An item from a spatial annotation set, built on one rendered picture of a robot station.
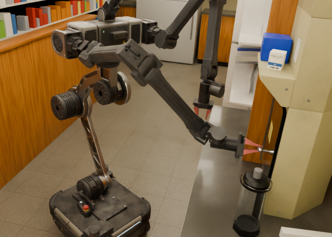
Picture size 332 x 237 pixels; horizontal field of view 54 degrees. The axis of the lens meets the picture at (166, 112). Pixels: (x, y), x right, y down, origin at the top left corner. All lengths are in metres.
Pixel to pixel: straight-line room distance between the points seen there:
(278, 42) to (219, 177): 0.66
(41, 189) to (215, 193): 1.89
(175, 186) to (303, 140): 1.90
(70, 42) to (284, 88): 0.93
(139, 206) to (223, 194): 1.05
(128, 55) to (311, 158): 0.75
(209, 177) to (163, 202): 1.31
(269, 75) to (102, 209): 1.60
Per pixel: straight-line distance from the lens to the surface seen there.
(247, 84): 2.60
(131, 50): 1.17
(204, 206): 1.40
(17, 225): 2.77
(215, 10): 1.63
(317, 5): 1.11
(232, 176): 1.58
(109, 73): 1.81
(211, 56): 1.61
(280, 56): 1.21
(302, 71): 1.14
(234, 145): 1.33
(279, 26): 1.48
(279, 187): 1.35
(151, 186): 2.98
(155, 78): 1.19
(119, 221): 2.31
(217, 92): 1.58
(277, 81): 1.15
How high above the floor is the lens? 1.85
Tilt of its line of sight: 26 degrees down
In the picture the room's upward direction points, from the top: 4 degrees clockwise
